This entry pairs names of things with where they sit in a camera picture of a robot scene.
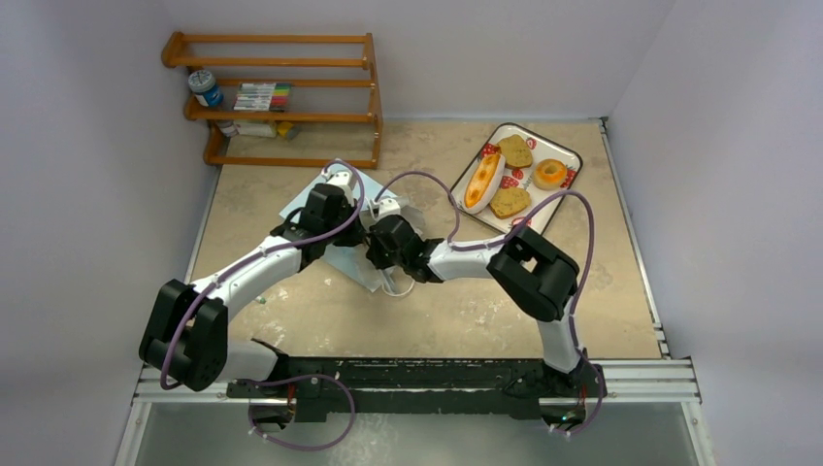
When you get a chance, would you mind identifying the white blue paper bag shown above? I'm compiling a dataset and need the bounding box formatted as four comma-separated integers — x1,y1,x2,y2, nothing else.
279,168,427,298

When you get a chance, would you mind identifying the fake long bread roll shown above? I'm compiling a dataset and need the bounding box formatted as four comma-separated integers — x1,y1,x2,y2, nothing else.
462,152,506,214

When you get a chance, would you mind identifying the fake toast slice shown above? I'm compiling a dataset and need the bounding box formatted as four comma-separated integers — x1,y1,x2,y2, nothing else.
488,187,532,219
497,134,534,169

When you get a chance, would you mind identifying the strawberry pattern tray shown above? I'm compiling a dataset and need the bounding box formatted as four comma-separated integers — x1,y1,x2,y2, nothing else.
451,123,583,233

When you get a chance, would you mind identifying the fake round bread bun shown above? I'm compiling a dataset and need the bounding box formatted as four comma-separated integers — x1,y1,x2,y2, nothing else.
532,158,568,190

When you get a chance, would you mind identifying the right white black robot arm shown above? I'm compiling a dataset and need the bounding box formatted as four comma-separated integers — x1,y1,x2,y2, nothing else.
366,215,588,395

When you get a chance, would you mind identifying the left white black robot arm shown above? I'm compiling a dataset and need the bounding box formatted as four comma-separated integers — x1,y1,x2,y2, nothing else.
139,181,364,397

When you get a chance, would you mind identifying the yellow small block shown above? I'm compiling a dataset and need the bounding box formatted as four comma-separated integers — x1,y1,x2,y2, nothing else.
275,121,300,141

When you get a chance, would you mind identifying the coloured marker pen box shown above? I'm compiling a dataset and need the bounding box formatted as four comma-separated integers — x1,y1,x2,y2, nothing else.
233,83,292,113

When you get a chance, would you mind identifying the wooden shelf rack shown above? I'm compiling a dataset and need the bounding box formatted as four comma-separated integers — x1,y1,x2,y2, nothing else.
161,31,383,169

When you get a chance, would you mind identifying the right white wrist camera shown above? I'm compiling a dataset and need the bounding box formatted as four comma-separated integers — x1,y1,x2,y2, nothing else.
367,197,402,221

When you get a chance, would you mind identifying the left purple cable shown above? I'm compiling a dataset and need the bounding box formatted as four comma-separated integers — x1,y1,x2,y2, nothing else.
159,158,367,391

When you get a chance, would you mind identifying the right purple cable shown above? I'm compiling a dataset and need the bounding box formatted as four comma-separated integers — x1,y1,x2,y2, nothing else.
373,169,609,439

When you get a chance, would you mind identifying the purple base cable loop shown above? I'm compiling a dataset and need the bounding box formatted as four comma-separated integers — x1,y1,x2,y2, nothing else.
247,371,357,451

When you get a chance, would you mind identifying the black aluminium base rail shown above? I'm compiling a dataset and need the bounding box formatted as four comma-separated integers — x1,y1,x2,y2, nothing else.
134,357,701,427

